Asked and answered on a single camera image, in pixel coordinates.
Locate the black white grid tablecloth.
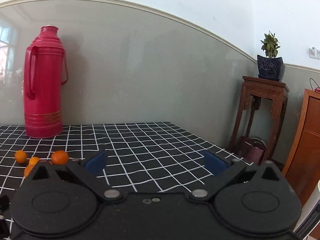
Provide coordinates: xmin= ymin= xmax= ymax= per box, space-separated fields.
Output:
xmin=1 ymin=122 xmax=240 ymax=195

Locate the white wall socket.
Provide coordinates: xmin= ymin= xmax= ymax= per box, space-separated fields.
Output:
xmin=309 ymin=47 xmax=320 ymax=60

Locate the carved wooden plant stand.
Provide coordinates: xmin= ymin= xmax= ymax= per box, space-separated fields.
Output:
xmin=228 ymin=76 xmax=290 ymax=163

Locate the red thermos flask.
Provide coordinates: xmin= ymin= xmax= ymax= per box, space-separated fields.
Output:
xmin=23 ymin=25 xmax=68 ymax=139

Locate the brown wooden cabinet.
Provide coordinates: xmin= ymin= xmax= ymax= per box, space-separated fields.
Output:
xmin=282 ymin=89 xmax=319 ymax=205

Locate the dark red bag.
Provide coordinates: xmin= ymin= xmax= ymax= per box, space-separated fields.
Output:
xmin=237 ymin=136 xmax=266 ymax=165

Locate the larger orange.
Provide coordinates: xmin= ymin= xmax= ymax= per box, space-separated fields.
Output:
xmin=51 ymin=150 xmax=69 ymax=165

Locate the potted green plant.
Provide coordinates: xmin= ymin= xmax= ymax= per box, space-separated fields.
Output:
xmin=257 ymin=31 xmax=285 ymax=82

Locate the white electric heater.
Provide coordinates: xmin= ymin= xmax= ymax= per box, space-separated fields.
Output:
xmin=293 ymin=182 xmax=319 ymax=239

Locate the small orange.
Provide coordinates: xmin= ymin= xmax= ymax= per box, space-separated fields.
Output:
xmin=23 ymin=165 xmax=35 ymax=178
xmin=14 ymin=150 xmax=27 ymax=164
xmin=29 ymin=157 xmax=40 ymax=165

